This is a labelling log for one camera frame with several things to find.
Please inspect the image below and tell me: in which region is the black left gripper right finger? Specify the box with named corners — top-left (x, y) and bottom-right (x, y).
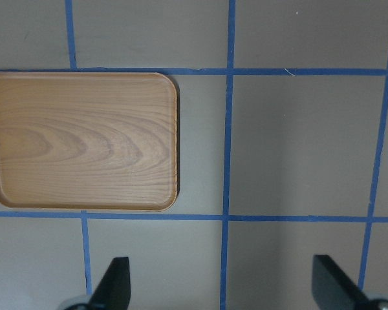
top-left (312, 254), bottom-right (370, 310)

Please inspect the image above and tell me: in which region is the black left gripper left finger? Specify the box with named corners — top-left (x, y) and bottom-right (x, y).
top-left (89, 257), bottom-right (131, 310)

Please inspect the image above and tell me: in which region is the wooden rectangular tray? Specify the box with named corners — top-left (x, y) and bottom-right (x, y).
top-left (0, 72), bottom-right (178, 211)

